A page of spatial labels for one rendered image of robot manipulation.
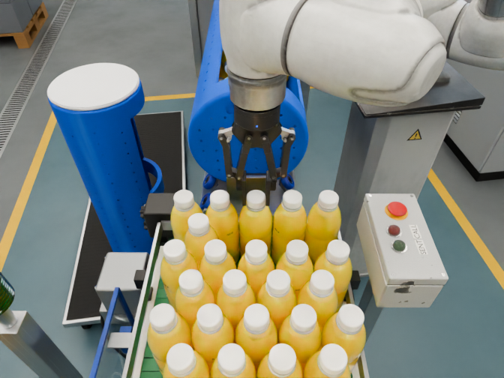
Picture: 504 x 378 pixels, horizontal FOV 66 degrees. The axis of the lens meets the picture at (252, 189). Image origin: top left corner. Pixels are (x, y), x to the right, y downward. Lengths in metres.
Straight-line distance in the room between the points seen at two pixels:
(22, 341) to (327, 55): 0.61
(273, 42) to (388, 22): 0.13
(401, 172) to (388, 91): 1.09
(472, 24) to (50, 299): 1.98
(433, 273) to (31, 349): 0.67
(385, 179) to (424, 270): 0.83
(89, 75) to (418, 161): 1.17
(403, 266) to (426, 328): 1.28
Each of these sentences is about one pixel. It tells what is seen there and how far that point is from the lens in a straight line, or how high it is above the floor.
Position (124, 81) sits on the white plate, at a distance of 1.33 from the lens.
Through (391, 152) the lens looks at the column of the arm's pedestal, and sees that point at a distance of 1.44.
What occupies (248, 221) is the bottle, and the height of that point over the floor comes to 1.06.
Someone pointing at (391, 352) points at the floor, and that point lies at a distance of 1.89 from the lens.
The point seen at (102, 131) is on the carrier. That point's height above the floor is 0.95.
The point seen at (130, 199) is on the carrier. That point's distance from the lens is 1.47.
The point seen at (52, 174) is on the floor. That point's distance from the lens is 2.75.
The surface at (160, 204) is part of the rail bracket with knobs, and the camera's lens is 0.92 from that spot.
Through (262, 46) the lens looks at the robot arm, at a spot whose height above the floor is 1.45.
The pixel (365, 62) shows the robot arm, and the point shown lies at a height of 1.47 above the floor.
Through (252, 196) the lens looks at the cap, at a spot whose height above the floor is 1.10.
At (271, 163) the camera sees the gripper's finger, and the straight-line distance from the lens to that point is 0.69.
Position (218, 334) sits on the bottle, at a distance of 0.65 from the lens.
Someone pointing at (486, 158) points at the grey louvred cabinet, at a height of 0.19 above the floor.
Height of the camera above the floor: 1.66
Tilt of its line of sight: 45 degrees down
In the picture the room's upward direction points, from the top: straight up
